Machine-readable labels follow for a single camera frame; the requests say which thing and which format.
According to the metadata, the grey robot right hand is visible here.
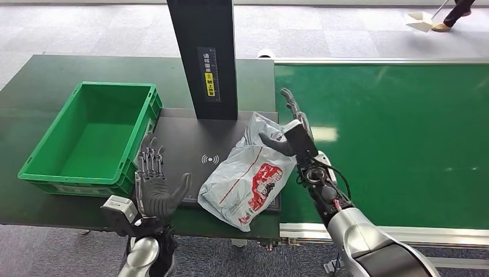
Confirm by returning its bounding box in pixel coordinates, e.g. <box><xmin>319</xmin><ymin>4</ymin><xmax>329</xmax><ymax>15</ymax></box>
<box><xmin>258</xmin><ymin>88</ymin><xmax>319</xmax><ymax>166</ymax></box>

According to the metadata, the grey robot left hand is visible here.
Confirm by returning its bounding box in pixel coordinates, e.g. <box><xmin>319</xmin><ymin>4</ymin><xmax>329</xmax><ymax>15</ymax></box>
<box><xmin>134</xmin><ymin>132</ymin><xmax>193</xmax><ymax>227</ymax></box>

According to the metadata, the grey plastic package red print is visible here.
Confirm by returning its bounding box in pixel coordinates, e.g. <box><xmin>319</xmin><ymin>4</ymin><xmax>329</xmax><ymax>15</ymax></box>
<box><xmin>197</xmin><ymin>111</ymin><xmax>298</xmax><ymax>233</ymax></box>

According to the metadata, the black weighing device with column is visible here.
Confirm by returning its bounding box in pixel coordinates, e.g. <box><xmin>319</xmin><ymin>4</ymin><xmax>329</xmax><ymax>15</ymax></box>
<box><xmin>146</xmin><ymin>0</ymin><xmax>281</xmax><ymax>213</ymax></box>

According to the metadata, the green plastic crate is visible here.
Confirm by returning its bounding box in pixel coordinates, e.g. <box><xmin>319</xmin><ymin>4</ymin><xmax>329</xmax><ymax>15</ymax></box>
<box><xmin>17</xmin><ymin>81</ymin><xmax>164</xmax><ymax>199</ymax></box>

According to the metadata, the green conveyor belt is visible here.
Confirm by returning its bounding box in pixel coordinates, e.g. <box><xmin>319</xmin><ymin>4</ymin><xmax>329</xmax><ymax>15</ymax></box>
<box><xmin>274</xmin><ymin>64</ymin><xmax>489</xmax><ymax>230</ymax></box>

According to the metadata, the person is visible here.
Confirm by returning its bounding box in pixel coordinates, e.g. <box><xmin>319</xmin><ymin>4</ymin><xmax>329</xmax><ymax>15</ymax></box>
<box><xmin>432</xmin><ymin>0</ymin><xmax>477</xmax><ymax>33</ymax></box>

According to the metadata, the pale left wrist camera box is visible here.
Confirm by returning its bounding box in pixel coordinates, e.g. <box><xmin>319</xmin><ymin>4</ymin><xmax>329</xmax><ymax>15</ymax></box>
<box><xmin>100</xmin><ymin>194</ymin><xmax>139</xmax><ymax>237</ymax></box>

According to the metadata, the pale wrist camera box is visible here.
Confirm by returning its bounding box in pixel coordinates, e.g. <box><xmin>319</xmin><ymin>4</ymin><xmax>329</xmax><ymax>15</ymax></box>
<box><xmin>100</xmin><ymin>194</ymin><xmax>139</xmax><ymax>237</ymax></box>
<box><xmin>316</xmin><ymin>150</ymin><xmax>338</xmax><ymax>186</ymax></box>

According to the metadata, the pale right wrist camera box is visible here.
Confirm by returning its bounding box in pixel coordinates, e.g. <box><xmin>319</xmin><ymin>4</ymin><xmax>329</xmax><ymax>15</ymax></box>
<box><xmin>316</xmin><ymin>150</ymin><xmax>338</xmax><ymax>186</ymax></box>

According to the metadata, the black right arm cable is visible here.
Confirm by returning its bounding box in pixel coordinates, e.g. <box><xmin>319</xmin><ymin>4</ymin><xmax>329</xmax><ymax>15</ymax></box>
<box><xmin>311</xmin><ymin>156</ymin><xmax>352</xmax><ymax>201</ymax></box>

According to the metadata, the white dustpan with handle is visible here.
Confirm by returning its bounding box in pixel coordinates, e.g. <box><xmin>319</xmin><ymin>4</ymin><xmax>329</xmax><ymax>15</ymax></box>
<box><xmin>405</xmin><ymin>0</ymin><xmax>451</xmax><ymax>33</ymax></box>

